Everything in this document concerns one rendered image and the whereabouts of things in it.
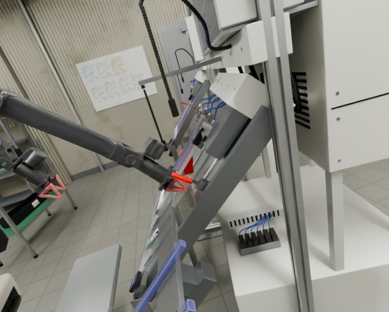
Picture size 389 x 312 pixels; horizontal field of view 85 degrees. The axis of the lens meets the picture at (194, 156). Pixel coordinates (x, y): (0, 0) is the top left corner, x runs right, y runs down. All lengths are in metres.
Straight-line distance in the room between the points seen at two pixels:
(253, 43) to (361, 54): 0.24
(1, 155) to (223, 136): 0.87
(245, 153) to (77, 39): 4.18
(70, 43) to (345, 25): 4.27
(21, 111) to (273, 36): 0.58
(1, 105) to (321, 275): 1.00
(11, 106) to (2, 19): 4.28
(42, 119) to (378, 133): 0.82
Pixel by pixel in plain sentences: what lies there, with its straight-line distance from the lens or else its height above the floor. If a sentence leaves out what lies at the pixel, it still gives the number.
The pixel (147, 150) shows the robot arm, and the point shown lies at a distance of 0.74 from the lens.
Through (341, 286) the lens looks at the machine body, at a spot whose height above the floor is 0.56.
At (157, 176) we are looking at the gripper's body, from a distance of 0.76.
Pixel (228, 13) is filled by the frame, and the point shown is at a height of 1.41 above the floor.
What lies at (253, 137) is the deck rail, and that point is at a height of 1.15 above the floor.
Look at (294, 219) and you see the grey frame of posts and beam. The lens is 0.63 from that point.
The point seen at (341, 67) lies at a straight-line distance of 0.58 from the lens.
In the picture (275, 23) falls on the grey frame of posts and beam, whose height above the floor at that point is 1.37.
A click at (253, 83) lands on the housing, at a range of 0.52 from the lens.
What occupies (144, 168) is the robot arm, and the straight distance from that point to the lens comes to 0.75.
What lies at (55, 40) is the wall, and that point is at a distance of 4.61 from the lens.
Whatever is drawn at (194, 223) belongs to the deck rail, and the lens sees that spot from 0.62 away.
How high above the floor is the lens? 1.33
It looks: 21 degrees down
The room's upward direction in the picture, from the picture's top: 17 degrees counter-clockwise
